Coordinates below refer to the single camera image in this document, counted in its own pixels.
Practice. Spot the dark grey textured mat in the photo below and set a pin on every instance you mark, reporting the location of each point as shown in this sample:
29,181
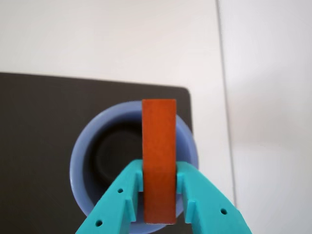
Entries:
36,122

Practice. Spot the orange wooden block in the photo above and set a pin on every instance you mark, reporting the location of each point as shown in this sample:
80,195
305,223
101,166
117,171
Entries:
159,146

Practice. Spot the light blue plastic pot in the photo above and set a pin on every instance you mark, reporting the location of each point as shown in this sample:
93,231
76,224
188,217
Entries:
80,156

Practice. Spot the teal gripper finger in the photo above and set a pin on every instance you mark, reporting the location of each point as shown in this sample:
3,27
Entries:
111,202
212,207

